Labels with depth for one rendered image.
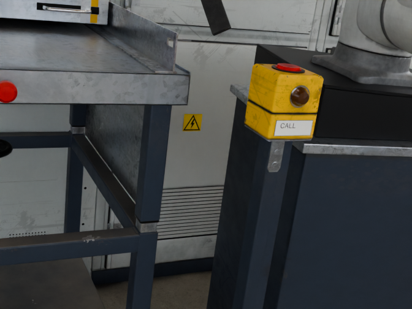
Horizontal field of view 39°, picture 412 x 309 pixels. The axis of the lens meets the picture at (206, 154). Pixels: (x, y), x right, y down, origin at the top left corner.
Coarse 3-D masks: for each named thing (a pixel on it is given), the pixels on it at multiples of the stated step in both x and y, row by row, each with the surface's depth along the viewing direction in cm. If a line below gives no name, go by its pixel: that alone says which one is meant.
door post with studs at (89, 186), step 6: (96, 150) 174; (90, 180) 176; (84, 186) 176; (90, 186) 177; (84, 192) 177; (90, 192) 177; (84, 198) 177; (90, 198) 178; (84, 204) 178; (90, 204) 179; (84, 210) 179; (90, 210) 180; (84, 216) 179; (90, 216) 180; (84, 222) 180; (90, 222) 181; (84, 228) 181; (90, 228) 182; (84, 258) 185; (90, 258) 185; (90, 264) 186
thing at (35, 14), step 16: (0, 0) 123; (16, 0) 124; (32, 0) 125; (48, 0) 127; (64, 0) 128; (80, 0) 129; (0, 16) 124; (16, 16) 125; (32, 16) 126; (48, 16) 128; (64, 16) 129
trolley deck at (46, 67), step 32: (0, 32) 118; (32, 32) 123; (64, 32) 128; (0, 64) 91; (32, 64) 94; (64, 64) 97; (96, 64) 100; (128, 64) 104; (32, 96) 92; (64, 96) 94; (96, 96) 97; (128, 96) 99; (160, 96) 101
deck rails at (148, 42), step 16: (112, 16) 132; (128, 16) 122; (96, 32) 132; (112, 32) 132; (128, 32) 122; (144, 32) 113; (160, 32) 105; (176, 32) 99; (128, 48) 117; (144, 48) 113; (160, 48) 106; (176, 48) 99; (144, 64) 104; (160, 64) 105
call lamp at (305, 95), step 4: (296, 88) 84; (300, 88) 84; (304, 88) 84; (292, 92) 84; (296, 92) 84; (300, 92) 84; (304, 92) 84; (308, 92) 85; (292, 96) 84; (296, 96) 84; (300, 96) 84; (304, 96) 84; (308, 96) 84; (292, 100) 84; (296, 100) 84; (300, 100) 84; (304, 100) 84; (292, 104) 85; (296, 104) 84; (300, 104) 84; (304, 104) 85
